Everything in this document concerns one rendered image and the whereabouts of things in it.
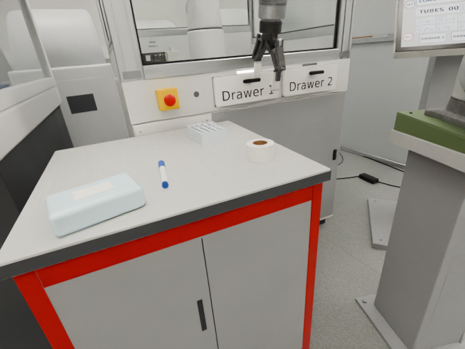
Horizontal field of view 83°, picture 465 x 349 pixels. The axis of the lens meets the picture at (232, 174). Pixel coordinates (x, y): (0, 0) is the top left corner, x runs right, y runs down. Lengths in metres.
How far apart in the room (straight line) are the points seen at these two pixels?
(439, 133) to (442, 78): 0.78
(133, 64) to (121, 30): 0.10
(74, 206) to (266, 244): 0.39
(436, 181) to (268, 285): 0.54
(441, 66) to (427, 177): 0.77
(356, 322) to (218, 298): 0.75
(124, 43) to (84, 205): 0.64
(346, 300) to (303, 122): 0.82
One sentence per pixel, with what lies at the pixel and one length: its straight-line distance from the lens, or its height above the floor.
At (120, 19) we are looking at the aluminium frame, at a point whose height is 1.13.
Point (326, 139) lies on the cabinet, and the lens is 1.46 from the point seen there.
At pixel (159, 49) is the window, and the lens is 1.04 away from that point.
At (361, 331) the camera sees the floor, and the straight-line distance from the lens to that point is 1.28.
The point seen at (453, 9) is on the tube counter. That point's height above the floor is 1.11.
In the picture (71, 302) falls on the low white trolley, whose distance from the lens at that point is 0.58.
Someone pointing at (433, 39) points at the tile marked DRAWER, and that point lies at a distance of 1.50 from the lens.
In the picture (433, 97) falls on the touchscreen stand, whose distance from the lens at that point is 1.61.
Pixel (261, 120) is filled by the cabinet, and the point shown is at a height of 0.73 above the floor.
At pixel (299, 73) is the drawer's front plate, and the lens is 1.25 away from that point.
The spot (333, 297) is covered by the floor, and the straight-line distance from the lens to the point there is 1.36.
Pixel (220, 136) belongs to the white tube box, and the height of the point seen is 0.78.
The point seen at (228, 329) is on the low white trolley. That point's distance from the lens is 0.77.
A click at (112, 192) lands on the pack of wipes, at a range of 0.50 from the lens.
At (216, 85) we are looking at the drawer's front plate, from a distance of 1.06.
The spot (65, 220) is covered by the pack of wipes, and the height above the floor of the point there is 0.79.
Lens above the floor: 1.01
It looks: 25 degrees down
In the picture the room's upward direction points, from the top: 5 degrees counter-clockwise
